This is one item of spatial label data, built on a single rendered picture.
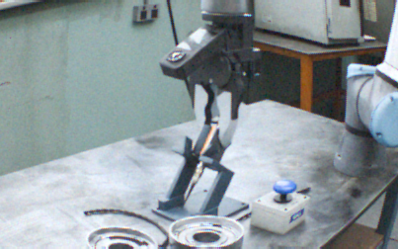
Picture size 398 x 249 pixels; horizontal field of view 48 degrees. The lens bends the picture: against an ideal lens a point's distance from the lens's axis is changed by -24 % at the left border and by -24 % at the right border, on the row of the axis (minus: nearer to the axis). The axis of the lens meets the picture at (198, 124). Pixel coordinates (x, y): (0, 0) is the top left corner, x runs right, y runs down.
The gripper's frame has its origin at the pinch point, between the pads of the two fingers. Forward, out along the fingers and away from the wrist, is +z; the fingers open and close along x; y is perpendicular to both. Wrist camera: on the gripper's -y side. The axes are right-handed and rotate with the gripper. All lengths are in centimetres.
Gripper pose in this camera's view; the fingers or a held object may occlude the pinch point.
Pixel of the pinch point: (213, 138)
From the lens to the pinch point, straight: 87.9
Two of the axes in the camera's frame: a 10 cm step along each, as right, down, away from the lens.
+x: -7.3, -2.2, 6.4
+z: -0.2, 9.5, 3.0
